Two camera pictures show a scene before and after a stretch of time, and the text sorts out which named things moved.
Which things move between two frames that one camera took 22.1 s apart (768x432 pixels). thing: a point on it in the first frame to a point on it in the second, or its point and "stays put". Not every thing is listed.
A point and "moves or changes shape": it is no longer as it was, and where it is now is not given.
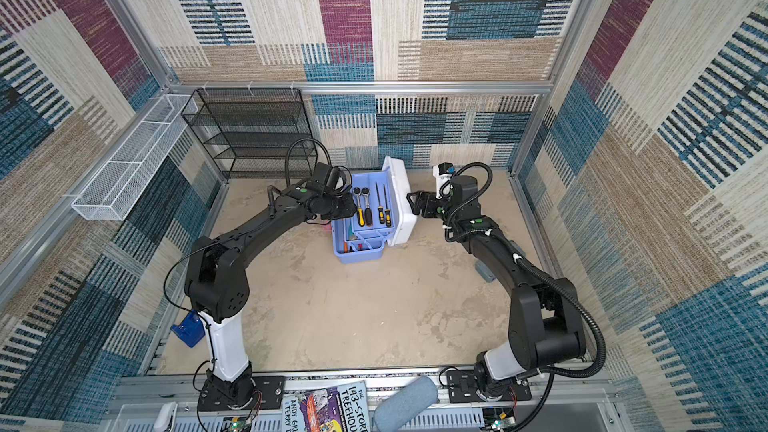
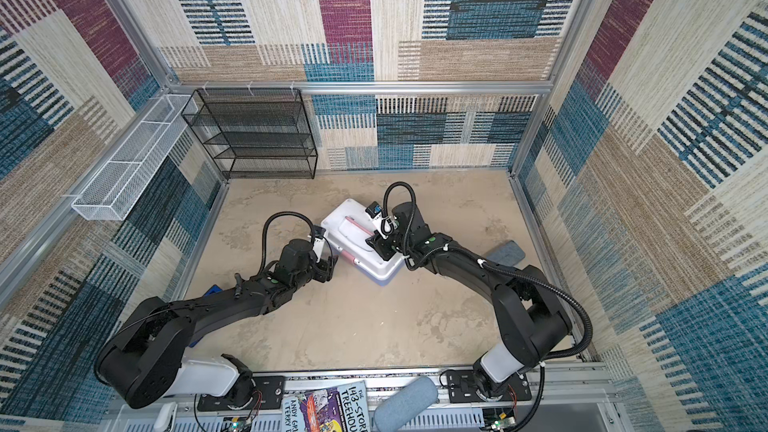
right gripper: [421, 196] to [379, 244]
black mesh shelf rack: [253, 133] stays put
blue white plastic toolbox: [384, 214] moves or changes shape
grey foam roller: [405, 404] stays put
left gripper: [349, 203] to [326, 268]
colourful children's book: [342, 408] stays put
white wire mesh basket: [119, 183] stays put
